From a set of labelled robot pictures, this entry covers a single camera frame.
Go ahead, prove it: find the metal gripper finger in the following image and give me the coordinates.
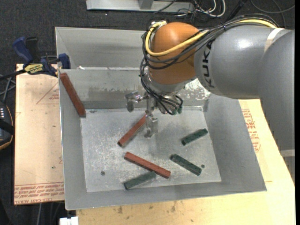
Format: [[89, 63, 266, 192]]
[[125, 91, 140, 113], [144, 114, 159, 138]]

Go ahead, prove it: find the red-brown flat block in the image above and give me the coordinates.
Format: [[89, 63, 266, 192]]
[[123, 151, 172, 179], [60, 73, 87, 118], [117, 115, 148, 148]]

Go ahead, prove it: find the grey metal bin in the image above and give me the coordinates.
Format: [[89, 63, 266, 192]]
[[55, 26, 267, 211]]

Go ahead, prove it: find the dark green flat block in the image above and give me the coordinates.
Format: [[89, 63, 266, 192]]
[[180, 128, 209, 146], [169, 153, 203, 176], [123, 171, 157, 190]]

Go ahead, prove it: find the brown cardboard board red print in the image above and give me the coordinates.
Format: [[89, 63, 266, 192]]
[[14, 63, 274, 206]]

